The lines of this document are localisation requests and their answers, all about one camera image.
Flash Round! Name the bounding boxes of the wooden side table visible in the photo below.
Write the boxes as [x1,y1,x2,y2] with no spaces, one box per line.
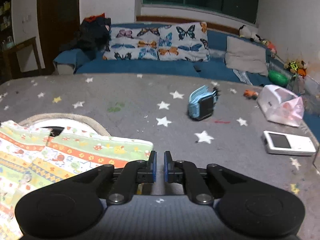
[0,36,43,82]

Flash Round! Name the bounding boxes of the blue sofa bench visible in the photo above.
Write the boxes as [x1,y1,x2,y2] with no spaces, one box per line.
[53,24,279,87]

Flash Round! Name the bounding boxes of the small orange toy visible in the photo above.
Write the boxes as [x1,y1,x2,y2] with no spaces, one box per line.
[244,89,259,100]

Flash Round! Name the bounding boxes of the blue toy watch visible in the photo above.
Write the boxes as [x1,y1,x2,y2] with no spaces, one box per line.
[188,86,220,121]

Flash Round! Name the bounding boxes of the dark clothes pile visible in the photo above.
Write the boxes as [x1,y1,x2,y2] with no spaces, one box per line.
[60,12,112,55]

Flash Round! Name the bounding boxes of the small plush toys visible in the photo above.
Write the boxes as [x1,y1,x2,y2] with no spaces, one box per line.
[284,60,307,77]

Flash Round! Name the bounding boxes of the dark wooden door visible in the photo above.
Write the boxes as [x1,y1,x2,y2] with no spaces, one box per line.
[37,0,80,74]

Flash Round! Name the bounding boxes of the white black plush toy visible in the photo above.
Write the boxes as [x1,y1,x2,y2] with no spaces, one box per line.
[239,25,264,43]

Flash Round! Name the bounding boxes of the round induction cooktop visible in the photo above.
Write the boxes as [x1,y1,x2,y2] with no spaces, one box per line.
[18,113,110,136]

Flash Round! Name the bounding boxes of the white pink tissue bag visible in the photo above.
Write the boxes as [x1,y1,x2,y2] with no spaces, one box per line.
[257,85,304,127]

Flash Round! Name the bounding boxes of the butterfly print pillow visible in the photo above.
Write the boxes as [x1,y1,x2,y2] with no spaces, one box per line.
[103,22,210,62]

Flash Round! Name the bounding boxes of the star patterned grey tablecloth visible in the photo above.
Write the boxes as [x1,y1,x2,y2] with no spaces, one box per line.
[1,74,319,239]

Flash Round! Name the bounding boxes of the green ball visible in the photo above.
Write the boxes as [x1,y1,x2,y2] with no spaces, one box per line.
[268,70,289,87]

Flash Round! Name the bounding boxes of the white handheld device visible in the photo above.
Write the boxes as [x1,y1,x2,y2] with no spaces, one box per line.
[261,131,317,156]

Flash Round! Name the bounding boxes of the grey cushion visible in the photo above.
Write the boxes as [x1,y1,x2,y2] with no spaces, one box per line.
[225,36,268,76]

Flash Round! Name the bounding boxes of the patterned children's jacket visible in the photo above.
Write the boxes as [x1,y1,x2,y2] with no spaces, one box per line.
[1,120,153,239]

